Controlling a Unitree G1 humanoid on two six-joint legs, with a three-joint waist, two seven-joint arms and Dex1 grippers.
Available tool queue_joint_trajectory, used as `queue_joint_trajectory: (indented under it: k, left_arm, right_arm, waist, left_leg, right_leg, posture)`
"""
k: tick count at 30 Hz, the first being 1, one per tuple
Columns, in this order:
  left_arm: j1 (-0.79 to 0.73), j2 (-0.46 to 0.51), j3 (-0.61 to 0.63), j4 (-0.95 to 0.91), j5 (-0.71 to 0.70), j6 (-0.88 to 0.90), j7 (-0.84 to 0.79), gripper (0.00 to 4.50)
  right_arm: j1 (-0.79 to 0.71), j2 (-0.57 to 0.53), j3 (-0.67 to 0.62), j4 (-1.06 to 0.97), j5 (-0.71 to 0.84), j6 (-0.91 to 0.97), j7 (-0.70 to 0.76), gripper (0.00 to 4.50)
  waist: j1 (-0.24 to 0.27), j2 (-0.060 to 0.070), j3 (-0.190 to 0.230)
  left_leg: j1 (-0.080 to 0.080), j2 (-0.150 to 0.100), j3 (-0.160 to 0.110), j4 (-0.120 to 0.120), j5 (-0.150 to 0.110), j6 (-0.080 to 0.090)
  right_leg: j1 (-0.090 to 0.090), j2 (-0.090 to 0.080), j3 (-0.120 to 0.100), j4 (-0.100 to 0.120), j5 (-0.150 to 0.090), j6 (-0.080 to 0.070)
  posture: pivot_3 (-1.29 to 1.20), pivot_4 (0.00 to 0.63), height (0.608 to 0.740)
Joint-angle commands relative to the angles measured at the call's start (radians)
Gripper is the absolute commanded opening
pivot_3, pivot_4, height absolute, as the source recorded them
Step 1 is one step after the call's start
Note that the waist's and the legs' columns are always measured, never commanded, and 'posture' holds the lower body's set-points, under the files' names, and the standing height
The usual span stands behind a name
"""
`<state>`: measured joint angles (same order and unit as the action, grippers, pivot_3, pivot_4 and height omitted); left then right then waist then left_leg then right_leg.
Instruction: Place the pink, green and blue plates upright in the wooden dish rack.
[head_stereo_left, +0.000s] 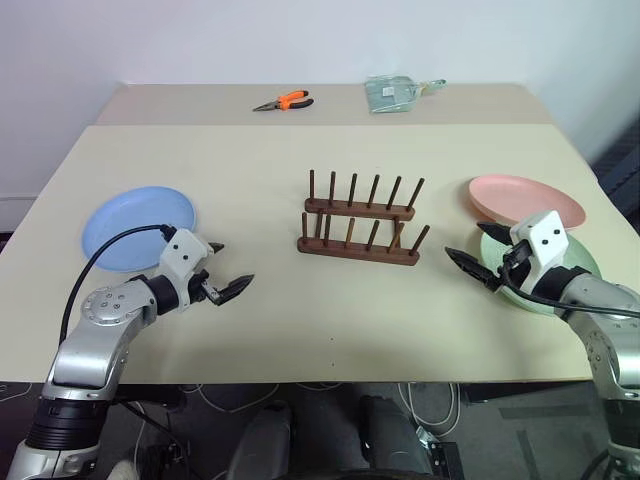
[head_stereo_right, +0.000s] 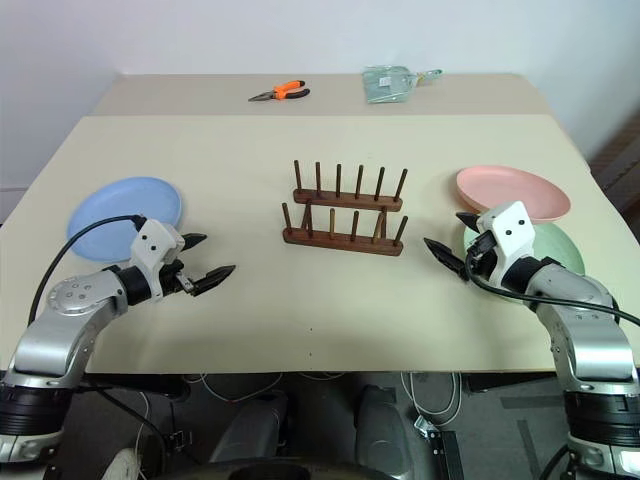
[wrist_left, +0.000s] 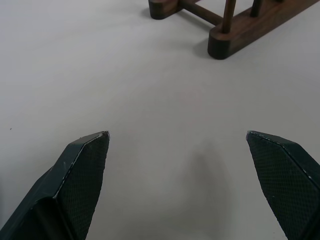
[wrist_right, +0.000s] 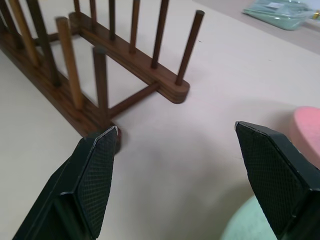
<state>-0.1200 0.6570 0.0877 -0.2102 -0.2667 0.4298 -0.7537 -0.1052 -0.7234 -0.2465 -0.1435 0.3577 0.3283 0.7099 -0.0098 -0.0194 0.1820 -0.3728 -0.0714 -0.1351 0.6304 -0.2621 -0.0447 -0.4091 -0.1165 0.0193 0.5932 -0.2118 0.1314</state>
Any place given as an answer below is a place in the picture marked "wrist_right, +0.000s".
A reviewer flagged red plate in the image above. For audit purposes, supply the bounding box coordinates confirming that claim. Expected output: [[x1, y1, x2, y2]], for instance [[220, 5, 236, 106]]
[[291, 106, 320, 160]]

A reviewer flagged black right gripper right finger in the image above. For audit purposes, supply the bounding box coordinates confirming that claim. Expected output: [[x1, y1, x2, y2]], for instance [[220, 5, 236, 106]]
[[234, 121, 320, 240]]

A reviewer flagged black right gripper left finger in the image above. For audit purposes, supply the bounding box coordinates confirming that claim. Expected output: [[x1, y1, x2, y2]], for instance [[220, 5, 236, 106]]
[[11, 125, 119, 240]]

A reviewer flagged wooden dish rack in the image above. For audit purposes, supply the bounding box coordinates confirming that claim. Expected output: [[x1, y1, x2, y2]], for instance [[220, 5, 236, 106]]
[[0, 0, 205, 153]]

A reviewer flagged green plate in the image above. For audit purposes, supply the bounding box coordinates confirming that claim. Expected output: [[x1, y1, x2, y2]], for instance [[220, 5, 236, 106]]
[[217, 192, 281, 240]]

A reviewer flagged pale green plastic-wrapped package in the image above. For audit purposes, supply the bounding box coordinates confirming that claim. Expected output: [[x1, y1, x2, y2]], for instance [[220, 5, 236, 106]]
[[241, 0, 320, 31]]

